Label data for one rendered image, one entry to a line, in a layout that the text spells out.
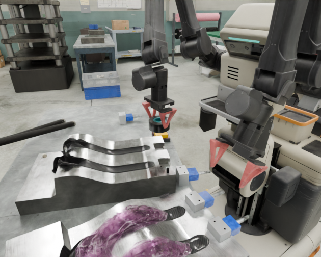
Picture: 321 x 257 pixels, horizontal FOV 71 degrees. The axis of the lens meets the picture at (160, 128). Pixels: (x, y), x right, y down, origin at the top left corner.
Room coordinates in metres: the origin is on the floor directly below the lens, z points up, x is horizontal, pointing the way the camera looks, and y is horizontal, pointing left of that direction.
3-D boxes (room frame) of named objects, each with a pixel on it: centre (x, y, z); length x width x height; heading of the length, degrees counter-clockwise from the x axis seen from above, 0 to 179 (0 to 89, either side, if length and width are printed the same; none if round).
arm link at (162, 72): (0.75, 0.01, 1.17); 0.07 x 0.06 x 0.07; 137
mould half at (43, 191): (0.67, 0.22, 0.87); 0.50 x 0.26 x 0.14; 101
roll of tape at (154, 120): (0.76, 0.00, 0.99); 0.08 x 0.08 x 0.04
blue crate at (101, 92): (3.84, 1.03, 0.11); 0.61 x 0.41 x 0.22; 104
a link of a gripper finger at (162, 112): (0.74, -0.01, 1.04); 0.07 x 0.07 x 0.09; 38
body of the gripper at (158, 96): (0.76, 0.01, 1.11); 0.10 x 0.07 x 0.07; 38
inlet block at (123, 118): (1.16, 0.17, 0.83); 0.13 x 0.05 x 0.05; 105
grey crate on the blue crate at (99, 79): (3.84, 1.02, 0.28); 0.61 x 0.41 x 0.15; 104
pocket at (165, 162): (0.65, -0.02, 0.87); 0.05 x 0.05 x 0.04; 11
